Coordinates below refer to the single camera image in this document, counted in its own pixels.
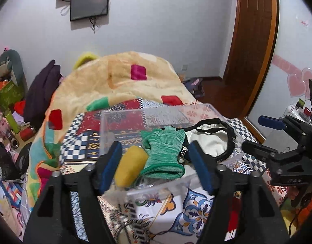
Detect brown wooden door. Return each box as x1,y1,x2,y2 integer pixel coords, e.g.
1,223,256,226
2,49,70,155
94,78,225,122
221,0,280,119

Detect white cloth with black strap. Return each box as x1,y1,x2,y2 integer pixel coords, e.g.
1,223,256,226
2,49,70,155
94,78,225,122
183,118,235,162

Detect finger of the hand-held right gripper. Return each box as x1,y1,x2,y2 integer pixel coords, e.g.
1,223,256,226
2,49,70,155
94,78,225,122
242,141,307,163
258,115,312,146

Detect green knitted glove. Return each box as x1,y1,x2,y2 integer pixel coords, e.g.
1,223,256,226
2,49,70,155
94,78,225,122
139,126,186,180

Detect wall-mounted dark monitor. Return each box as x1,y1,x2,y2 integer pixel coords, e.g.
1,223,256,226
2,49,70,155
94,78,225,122
70,0,109,22

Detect yellow soft sponge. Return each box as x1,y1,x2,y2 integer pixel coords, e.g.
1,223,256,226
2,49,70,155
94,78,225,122
114,145,149,187

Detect black hanging cable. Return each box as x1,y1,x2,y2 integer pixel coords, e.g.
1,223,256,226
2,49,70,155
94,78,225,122
88,16,99,34

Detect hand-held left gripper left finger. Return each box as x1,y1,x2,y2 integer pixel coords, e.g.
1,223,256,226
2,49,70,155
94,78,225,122
23,140,123,244

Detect black bag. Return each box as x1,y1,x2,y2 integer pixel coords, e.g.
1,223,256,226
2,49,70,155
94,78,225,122
0,142,33,181

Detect patterned patchwork bedsheet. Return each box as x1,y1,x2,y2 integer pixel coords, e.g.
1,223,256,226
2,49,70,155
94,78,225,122
59,99,295,244

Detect red jar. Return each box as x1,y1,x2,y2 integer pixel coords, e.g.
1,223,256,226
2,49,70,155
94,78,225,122
20,126,36,142

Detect yellow-green plush item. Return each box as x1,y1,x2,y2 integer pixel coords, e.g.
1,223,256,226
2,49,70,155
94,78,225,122
73,52,100,71

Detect dark purple clothing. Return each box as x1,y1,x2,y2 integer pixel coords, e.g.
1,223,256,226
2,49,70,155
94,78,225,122
24,60,63,131

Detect white and red packet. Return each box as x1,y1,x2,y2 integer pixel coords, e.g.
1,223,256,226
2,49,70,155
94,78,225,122
283,102,312,123

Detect clear plastic storage box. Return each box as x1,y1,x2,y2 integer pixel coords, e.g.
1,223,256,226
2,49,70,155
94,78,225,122
100,103,238,204

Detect dark bag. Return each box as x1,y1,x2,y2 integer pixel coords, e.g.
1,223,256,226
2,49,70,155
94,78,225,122
183,77,205,99

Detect beige fleece blanket coloured squares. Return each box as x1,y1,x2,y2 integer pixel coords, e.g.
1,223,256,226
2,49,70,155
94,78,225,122
29,51,197,204

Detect red cloth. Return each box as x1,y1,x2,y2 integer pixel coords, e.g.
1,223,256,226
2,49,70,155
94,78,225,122
14,100,27,114

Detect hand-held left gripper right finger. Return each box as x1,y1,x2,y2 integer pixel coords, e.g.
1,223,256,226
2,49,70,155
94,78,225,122
188,140,291,244

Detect pink heart wall stickers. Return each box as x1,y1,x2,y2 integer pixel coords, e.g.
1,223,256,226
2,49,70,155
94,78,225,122
287,67,312,98

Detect grey plush toy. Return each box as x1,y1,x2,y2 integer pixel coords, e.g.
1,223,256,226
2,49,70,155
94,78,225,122
0,49,25,87

